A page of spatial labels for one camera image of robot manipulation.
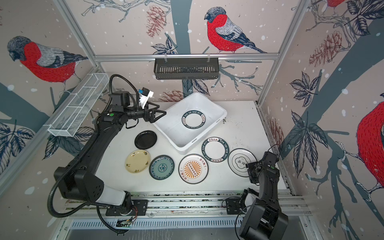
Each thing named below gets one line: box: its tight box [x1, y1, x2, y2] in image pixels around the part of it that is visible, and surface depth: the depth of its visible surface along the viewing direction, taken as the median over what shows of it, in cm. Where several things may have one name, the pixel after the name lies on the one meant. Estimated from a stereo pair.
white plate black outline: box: [227, 148, 258, 177], surface depth 92 cm
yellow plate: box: [125, 149, 151, 174], surface depth 91 cm
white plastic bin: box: [153, 92, 228, 155], surface depth 106 cm
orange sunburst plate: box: [178, 153, 209, 185], surface depth 88 cm
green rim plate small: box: [181, 110, 206, 130], surface depth 113 cm
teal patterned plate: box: [149, 154, 175, 181], surface depth 89 cm
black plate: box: [134, 130, 158, 150], surface depth 100 cm
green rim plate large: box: [201, 136, 230, 163], surface depth 96 cm
